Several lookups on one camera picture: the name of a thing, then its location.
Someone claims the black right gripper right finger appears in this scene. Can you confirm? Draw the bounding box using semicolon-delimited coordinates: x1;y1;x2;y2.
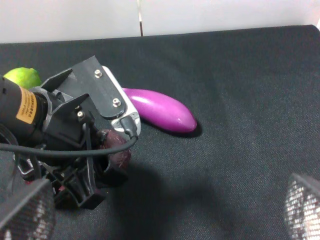
284;173;320;240

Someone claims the dark purple mangosteen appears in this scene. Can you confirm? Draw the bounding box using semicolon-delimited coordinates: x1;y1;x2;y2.
99;128;132;173

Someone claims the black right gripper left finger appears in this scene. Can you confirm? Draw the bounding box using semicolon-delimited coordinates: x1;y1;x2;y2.
0;179;55;240

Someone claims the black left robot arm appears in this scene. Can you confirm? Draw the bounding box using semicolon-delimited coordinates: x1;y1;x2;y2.
0;57;141;209

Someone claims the green lime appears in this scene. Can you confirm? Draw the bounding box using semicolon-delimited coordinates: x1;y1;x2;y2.
4;67;42;89

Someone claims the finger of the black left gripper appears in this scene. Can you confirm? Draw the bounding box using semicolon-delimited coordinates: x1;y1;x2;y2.
94;150;129;188
53;164;105;209

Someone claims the black floral tin box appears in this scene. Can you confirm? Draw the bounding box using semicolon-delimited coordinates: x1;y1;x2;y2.
22;178;76;210

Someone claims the black tablecloth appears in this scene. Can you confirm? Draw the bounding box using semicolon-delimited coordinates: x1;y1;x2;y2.
0;25;320;240

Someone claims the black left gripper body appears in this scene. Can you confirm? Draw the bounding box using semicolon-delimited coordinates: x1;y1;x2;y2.
14;55;130;181

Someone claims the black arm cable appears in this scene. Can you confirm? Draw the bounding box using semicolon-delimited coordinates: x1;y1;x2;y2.
0;117;139;196

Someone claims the purple toy eggplant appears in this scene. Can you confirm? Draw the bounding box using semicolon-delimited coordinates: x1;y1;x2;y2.
123;88;198;134

